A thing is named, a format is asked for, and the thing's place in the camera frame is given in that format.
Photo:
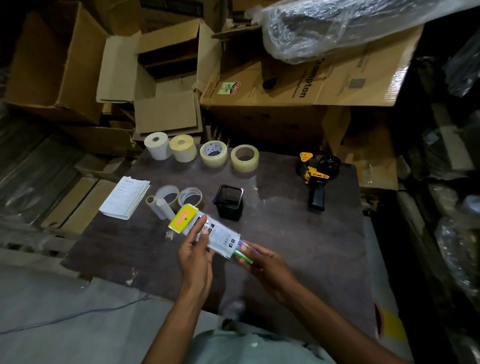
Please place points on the person's right hand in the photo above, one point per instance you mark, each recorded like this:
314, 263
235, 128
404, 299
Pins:
273, 273

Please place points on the person's left hand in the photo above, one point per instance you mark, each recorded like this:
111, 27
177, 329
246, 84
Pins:
193, 264

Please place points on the person's right thumb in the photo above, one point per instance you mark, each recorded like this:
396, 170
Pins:
245, 264

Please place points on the person's left thumb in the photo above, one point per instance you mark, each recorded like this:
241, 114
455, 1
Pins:
206, 243

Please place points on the green and purple pen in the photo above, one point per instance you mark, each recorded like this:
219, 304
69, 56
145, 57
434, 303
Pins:
245, 255

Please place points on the clear packet with yellow label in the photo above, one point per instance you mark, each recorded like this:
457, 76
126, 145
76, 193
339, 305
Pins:
219, 234

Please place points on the person's right forearm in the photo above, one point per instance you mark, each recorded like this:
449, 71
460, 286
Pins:
337, 330

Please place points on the person's left forearm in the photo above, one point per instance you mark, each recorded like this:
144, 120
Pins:
174, 330

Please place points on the black square container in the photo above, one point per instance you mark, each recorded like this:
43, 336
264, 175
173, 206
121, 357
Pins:
228, 204

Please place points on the thin clear tape roll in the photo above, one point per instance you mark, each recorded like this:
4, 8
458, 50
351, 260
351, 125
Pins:
165, 192
191, 195

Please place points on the white cardboard tube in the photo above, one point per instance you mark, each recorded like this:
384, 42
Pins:
154, 208
166, 212

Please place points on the person's light green shirt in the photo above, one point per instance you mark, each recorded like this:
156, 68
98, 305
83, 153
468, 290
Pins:
255, 348

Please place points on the clear tape roll white core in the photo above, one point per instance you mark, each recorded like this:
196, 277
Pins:
213, 155

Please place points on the clear tape roll brown core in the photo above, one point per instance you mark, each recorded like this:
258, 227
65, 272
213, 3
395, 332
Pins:
244, 163

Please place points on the stack of white papers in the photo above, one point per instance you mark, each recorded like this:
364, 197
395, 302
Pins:
123, 197

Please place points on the pale yellow label roll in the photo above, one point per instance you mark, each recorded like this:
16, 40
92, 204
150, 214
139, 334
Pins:
183, 149

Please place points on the white label roll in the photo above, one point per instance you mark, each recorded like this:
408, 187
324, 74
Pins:
157, 147

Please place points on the yellow and black tape dispenser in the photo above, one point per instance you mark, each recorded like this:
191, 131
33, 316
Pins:
315, 180

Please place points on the flat cardboard sheets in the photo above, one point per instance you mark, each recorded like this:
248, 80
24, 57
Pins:
75, 206

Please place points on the open white-flapped cardboard box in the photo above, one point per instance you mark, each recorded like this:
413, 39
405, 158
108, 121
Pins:
165, 108

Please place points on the low brown cardboard box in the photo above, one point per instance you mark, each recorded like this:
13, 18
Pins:
103, 140

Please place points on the small brown cardboard box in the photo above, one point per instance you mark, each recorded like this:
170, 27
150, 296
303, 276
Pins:
371, 157

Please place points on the printed brown cardboard box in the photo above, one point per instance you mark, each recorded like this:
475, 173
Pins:
300, 97

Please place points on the clear plastic bags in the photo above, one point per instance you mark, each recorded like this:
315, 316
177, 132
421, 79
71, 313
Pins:
459, 247

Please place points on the large brown cardboard box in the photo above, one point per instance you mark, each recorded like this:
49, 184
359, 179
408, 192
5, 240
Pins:
56, 63

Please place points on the clear plastic wrapped bundle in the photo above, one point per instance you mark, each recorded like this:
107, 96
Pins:
337, 26

